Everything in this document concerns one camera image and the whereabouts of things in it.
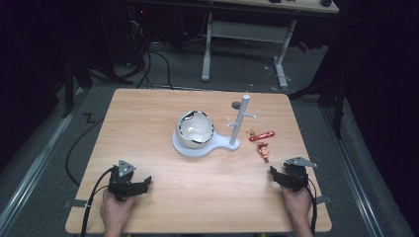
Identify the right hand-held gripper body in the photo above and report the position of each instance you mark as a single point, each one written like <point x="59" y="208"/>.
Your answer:
<point x="298" y="176"/>

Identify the small toy figure with hat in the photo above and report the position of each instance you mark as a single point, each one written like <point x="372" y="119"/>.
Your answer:
<point x="263" y="151"/>

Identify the white frame desk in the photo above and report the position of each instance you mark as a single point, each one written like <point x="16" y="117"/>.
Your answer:
<point x="247" y="33"/>

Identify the person's left hand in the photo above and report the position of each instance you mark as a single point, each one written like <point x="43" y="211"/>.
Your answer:
<point x="115" y="212"/>

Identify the grey table bracket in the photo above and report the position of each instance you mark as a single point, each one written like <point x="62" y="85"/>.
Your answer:
<point x="323" y="199"/>
<point x="76" y="203"/>

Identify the black computer mouse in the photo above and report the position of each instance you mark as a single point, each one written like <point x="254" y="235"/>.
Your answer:
<point x="325" y="2"/>

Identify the white stand with pegs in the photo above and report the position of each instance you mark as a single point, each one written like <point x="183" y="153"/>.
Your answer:
<point x="227" y="141"/>

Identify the small orange toy figure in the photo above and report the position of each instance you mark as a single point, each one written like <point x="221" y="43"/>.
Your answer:
<point x="251" y="133"/>

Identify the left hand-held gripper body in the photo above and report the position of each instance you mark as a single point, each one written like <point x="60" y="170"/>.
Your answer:
<point x="122" y="184"/>

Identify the person's right hand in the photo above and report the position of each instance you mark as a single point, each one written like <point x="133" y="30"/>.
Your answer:
<point x="296" y="205"/>

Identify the red candy bar wrapper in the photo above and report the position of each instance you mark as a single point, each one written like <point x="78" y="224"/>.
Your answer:
<point x="263" y="135"/>

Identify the white round bowl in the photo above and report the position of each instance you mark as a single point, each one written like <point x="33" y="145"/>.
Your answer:
<point x="195" y="129"/>

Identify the black stand leg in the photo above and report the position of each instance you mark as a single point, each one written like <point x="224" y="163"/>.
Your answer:
<point x="69" y="89"/>
<point x="332" y="98"/>

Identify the metal floor rail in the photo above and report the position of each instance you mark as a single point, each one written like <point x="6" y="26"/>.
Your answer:
<point x="352" y="171"/>
<point x="36" y="158"/>

